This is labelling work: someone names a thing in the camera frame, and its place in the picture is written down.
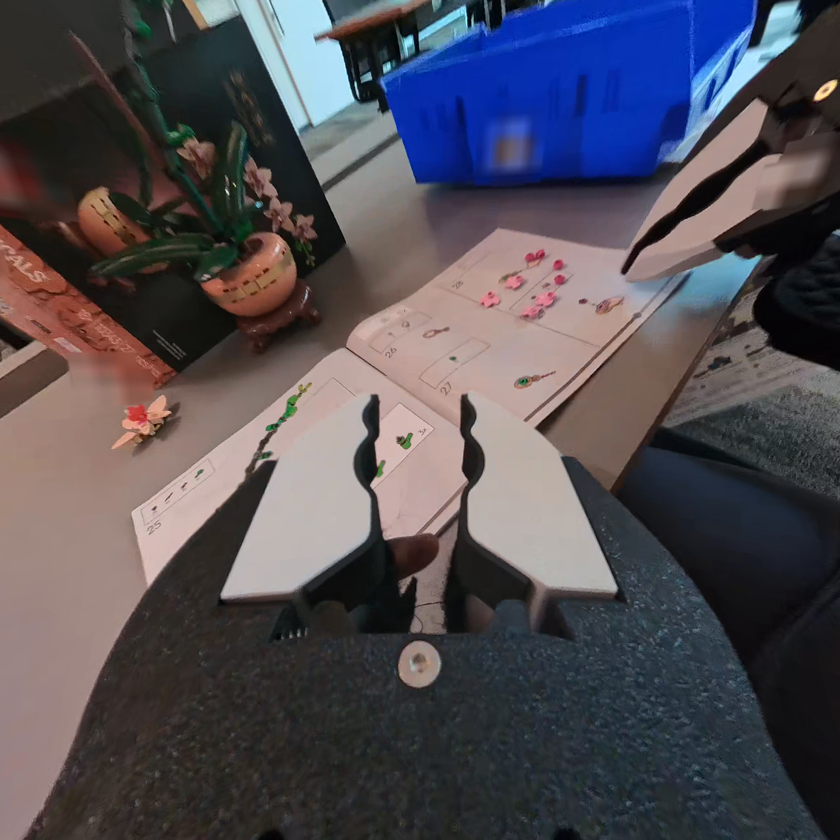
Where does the cluster of pink brick pieces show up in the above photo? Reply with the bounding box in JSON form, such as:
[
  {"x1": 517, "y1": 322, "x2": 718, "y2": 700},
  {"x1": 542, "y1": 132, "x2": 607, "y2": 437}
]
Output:
[{"x1": 478, "y1": 248, "x2": 569, "y2": 322}]

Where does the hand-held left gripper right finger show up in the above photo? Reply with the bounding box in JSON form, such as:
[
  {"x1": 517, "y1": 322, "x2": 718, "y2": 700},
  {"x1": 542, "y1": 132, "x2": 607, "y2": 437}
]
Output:
[{"x1": 458, "y1": 392, "x2": 620, "y2": 632}]

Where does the pale pink brick flower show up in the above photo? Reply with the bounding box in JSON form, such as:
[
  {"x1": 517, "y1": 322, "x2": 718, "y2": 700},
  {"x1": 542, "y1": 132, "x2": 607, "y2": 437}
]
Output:
[{"x1": 110, "y1": 394, "x2": 181, "y2": 452}]

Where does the black panel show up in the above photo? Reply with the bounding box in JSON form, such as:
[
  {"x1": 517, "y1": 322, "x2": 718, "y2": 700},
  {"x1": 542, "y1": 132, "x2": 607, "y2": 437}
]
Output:
[{"x1": 0, "y1": 0, "x2": 201, "y2": 126}]

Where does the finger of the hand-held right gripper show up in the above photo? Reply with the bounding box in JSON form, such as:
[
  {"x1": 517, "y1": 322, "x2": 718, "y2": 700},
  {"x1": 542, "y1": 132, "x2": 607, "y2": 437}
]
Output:
[
  {"x1": 620, "y1": 97, "x2": 785, "y2": 277},
  {"x1": 626, "y1": 154, "x2": 815, "y2": 284}
]

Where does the black orchid picture box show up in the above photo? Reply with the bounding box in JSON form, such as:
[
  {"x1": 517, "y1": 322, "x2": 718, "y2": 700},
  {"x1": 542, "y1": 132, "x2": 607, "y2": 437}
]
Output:
[{"x1": 0, "y1": 14, "x2": 347, "y2": 389}]

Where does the person's left hand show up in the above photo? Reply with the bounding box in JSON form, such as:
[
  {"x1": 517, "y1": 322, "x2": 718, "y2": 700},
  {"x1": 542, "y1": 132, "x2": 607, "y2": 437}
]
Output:
[{"x1": 353, "y1": 532, "x2": 442, "y2": 635}]

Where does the person's right hand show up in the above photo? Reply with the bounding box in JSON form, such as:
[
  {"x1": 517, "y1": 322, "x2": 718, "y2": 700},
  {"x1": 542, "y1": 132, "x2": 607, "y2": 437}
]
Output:
[{"x1": 715, "y1": 190, "x2": 840, "y2": 357}]

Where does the long wooden office desk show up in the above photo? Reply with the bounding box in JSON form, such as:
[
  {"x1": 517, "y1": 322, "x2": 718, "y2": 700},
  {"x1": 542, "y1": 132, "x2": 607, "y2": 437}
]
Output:
[{"x1": 315, "y1": 0, "x2": 435, "y2": 105}]

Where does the brick instruction booklet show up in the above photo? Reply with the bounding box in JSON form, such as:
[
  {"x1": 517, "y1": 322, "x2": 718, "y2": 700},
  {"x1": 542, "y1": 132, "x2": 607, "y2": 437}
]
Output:
[{"x1": 131, "y1": 226, "x2": 691, "y2": 586}]

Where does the person's leg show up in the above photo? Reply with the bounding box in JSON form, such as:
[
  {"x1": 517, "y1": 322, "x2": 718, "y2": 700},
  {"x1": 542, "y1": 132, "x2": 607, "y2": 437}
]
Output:
[{"x1": 617, "y1": 427, "x2": 840, "y2": 840}]

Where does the brick orchid in pink pot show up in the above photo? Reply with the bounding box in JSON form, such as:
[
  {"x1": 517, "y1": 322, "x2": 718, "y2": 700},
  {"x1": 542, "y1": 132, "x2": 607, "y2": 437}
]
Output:
[{"x1": 88, "y1": 0, "x2": 324, "y2": 356}]

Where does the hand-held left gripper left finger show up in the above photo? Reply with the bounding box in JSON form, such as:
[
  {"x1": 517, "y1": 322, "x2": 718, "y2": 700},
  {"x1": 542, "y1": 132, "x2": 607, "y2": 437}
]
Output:
[{"x1": 219, "y1": 393, "x2": 386, "y2": 606}]

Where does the blue plastic bin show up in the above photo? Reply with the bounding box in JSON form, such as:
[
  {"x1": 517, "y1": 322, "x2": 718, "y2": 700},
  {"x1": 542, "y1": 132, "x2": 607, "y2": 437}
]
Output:
[{"x1": 379, "y1": 0, "x2": 760, "y2": 186}]

